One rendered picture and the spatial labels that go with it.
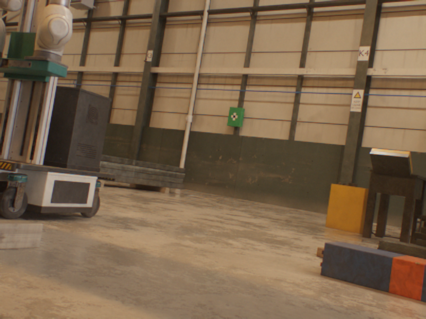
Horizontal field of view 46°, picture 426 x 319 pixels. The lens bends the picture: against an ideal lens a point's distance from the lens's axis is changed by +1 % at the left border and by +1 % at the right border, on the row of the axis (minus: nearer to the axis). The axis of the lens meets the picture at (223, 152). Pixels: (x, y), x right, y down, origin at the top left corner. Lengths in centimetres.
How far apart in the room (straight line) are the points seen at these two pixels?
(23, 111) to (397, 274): 241
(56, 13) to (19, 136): 90
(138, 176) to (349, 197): 378
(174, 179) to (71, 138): 610
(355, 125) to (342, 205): 446
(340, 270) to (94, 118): 188
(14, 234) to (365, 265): 159
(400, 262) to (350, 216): 401
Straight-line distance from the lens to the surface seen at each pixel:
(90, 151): 351
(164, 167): 912
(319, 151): 1123
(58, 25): 293
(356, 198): 649
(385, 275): 256
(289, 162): 1148
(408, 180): 588
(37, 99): 337
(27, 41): 348
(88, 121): 346
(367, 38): 1124
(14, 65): 326
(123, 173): 848
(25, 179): 309
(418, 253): 340
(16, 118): 352
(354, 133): 1080
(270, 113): 1207
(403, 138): 1088
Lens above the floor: 40
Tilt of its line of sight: 3 degrees up
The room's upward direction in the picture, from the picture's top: 9 degrees clockwise
